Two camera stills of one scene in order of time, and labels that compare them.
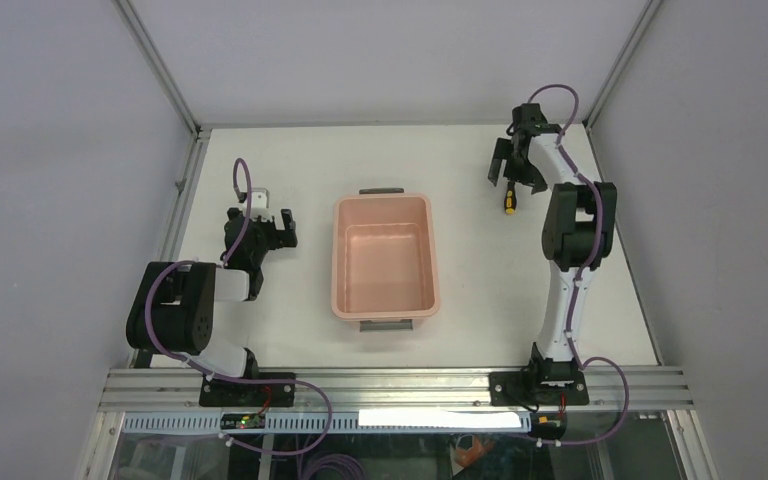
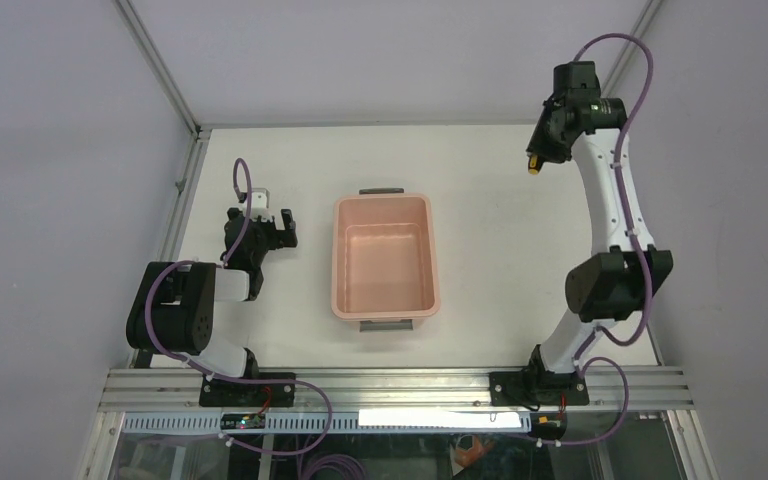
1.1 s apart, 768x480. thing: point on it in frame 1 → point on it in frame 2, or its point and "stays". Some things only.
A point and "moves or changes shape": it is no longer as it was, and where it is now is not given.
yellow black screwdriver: [510, 199] moves or changes shape
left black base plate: [215, 393] stays
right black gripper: [532, 178] → [537, 146]
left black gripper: [279, 238] stays
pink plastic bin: [384, 264] stays
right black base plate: [515, 389] stays
